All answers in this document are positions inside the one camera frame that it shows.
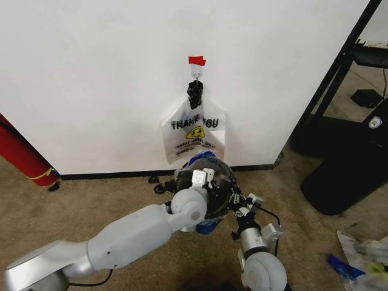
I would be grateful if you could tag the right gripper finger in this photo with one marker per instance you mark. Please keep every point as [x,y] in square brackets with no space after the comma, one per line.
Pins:
[255,202]
[238,203]

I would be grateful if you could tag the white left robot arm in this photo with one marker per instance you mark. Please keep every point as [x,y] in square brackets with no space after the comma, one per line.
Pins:
[133,230]

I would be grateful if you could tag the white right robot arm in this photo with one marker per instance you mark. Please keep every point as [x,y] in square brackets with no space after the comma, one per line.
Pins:
[263,268]

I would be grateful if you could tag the white thank you plastic bag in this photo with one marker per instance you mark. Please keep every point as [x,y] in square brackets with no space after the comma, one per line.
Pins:
[194,136]

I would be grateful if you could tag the large black bin with badge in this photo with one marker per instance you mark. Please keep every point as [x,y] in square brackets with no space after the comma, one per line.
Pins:
[348,169]

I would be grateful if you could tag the crumpled white plastic trash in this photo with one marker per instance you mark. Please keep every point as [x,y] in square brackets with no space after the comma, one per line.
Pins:
[354,245]

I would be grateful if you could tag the tangled black floor scrap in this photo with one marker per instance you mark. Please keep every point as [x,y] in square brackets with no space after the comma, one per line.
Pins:
[165,188]

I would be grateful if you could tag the small black floor scrap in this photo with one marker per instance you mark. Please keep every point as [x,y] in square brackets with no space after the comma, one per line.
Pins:
[154,179]

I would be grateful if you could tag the blue wrapper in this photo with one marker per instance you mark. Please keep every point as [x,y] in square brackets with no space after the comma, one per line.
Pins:
[342,266]

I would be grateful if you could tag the yellow-green crumpled wrapper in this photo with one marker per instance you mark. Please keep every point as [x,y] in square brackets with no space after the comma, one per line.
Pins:
[376,267]

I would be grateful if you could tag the red tape strip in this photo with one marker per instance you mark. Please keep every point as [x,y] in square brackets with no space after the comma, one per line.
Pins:
[196,60]

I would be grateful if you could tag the small black box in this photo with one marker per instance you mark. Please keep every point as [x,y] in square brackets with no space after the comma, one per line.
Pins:
[366,98]

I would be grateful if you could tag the red cylinder with yellow band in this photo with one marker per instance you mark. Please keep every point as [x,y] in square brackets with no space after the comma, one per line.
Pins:
[21,151]

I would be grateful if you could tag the clear adhesive wall hook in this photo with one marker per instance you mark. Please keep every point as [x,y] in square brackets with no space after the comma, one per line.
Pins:
[197,72]

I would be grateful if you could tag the black metal shelf frame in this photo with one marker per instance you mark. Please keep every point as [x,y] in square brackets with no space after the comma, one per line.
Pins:
[330,78]

